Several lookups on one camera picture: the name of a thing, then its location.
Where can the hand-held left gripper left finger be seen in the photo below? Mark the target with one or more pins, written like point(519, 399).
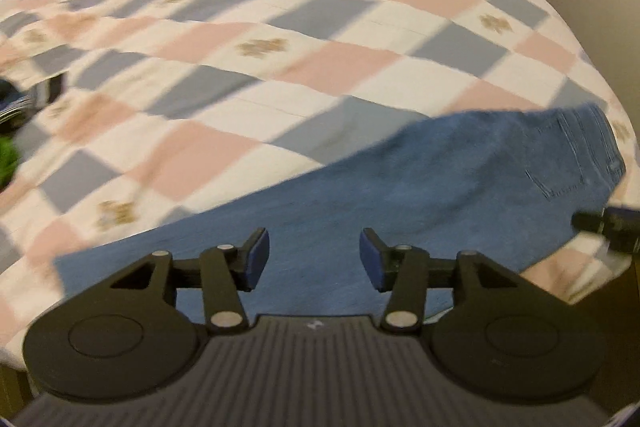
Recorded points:
point(257, 259)

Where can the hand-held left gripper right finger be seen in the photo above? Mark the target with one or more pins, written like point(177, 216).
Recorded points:
point(372, 259)

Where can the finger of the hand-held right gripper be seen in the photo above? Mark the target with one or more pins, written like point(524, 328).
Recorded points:
point(590, 222)

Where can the blue jeans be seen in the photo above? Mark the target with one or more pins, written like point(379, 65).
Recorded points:
point(400, 197)

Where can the checkered bear print blanket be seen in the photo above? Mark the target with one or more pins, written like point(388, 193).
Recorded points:
point(300, 32)

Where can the green garment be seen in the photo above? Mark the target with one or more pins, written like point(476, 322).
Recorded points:
point(7, 162)

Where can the dark garment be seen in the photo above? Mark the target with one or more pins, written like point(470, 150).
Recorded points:
point(35, 99)

